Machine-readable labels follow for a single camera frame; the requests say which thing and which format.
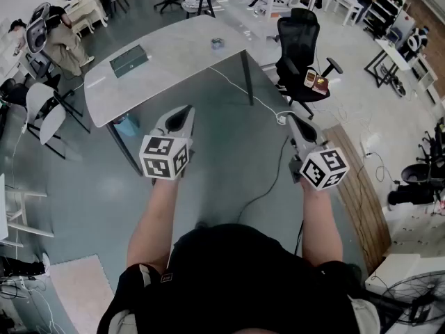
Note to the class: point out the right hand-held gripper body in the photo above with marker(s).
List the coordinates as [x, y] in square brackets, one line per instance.
[323, 169]

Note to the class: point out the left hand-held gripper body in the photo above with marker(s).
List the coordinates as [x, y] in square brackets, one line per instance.
[160, 158]

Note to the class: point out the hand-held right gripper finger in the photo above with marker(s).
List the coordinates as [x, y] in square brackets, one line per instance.
[296, 137]
[319, 135]

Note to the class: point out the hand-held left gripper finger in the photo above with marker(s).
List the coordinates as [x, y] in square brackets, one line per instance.
[190, 127]
[160, 125]

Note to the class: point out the small round grey object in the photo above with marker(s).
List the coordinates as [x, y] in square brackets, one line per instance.
[218, 44]

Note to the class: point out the person's left forearm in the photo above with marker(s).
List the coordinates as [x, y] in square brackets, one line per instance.
[153, 221]

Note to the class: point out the person's right forearm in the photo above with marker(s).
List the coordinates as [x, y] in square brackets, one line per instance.
[320, 221]

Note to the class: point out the blue bag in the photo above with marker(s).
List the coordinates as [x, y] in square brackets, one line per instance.
[127, 126]

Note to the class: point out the black table leg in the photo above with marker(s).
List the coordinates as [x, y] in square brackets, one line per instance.
[123, 148]
[247, 78]

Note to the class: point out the dark red book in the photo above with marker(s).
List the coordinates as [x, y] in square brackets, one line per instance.
[321, 86]

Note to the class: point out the wooden board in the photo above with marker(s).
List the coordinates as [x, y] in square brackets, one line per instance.
[361, 200]

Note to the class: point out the white and orange box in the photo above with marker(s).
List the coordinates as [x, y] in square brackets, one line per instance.
[310, 78]

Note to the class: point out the dark green box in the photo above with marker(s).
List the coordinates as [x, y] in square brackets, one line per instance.
[128, 62]

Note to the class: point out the black mesh office chair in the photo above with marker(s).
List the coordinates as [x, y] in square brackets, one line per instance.
[299, 40]

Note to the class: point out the white chair with black legs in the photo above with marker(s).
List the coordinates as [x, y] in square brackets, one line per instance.
[43, 113]

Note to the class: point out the white dresser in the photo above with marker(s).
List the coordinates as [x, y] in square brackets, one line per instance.
[85, 12]

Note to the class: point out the white side table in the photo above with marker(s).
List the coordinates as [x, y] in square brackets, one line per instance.
[344, 0]

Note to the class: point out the person's black shirt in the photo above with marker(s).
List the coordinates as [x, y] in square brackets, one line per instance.
[236, 277]

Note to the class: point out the white shelf unit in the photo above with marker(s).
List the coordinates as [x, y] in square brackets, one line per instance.
[386, 2]

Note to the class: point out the pink mat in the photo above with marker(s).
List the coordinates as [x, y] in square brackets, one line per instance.
[80, 291]

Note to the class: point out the white step stool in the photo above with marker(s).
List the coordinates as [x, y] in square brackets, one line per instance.
[21, 228]

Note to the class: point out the black fan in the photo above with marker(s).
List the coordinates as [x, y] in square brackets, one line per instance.
[420, 298]

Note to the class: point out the white table with black frame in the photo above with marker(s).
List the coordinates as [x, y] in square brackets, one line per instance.
[393, 52]

